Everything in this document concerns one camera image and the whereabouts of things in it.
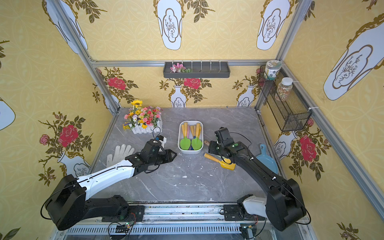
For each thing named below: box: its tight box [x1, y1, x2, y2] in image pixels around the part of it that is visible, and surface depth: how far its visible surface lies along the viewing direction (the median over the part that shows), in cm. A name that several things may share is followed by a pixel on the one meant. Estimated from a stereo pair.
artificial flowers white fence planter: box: [122, 99, 163, 134], surface depth 99 cm
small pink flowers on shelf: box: [170, 62, 192, 73], surface depth 89 cm
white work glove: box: [106, 144, 135, 168], surface depth 97 cm
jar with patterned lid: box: [264, 60, 283, 81], surface depth 87 cm
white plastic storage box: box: [177, 120, 204, 155], surface depth 102 cm
